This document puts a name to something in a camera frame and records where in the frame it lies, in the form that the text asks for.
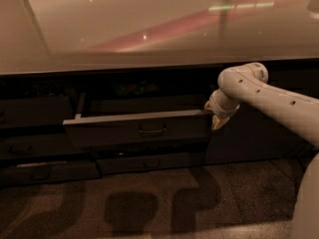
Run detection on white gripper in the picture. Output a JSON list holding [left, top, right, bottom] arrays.
[[204, 90, 240, 130]]

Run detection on dark drawer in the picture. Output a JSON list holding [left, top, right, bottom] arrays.
[[0, 97, 72, 128], [0, 160, 100, 187], [63, 95, 209, 147], [97, 151, 204, 175], [0, 133, 83, 160]]

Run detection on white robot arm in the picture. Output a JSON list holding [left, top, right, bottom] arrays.
[[204, 62, 319, 239]]

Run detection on items inside top drawer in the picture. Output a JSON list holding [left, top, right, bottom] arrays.
[[113, 80, 160, 97]]

